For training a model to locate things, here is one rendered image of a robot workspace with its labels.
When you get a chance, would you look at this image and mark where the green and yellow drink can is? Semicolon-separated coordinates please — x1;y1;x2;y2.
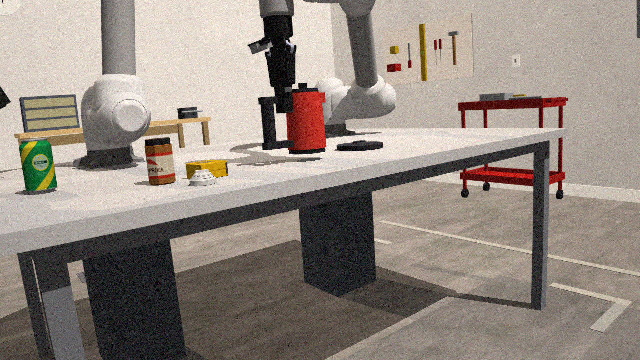
19;138;58;195

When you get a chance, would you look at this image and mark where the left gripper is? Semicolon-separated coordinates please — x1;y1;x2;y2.
263;15;297;114

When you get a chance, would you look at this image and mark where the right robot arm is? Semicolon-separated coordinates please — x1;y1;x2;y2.
72;0;152;169

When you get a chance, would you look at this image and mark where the dark grey round disc with center stud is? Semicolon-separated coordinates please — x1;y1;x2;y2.
336;140;384;152

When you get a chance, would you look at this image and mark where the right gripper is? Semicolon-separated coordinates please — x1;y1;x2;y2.
0;86;11;110

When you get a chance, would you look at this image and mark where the paprika spice jar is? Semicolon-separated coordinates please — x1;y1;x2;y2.
145;137;176;186

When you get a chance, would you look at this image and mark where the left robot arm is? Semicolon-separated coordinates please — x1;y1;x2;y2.
247;0;396;138

